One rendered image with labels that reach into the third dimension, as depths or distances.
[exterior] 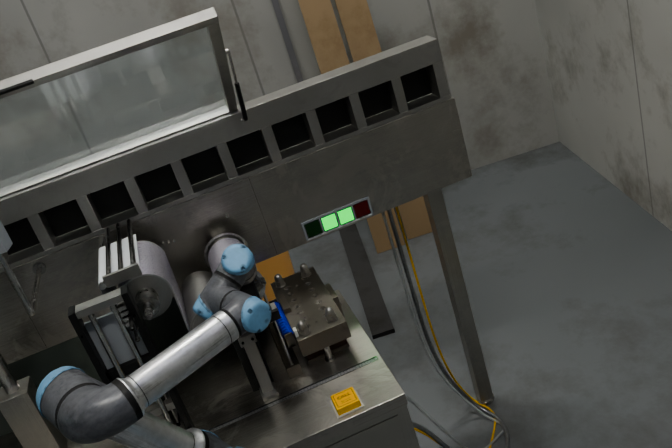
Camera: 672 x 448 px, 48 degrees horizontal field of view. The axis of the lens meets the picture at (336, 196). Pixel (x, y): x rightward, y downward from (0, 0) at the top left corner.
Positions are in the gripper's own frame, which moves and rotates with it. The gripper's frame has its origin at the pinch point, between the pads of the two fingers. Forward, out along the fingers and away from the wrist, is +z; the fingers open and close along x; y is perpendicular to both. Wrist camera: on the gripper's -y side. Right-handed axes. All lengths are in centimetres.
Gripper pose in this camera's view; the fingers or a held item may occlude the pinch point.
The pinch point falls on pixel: (250, 293)
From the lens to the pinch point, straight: 213.2
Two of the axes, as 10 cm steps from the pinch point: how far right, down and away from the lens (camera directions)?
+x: -9.2, 3.6, -1.6
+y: -3.9, -8.8, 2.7
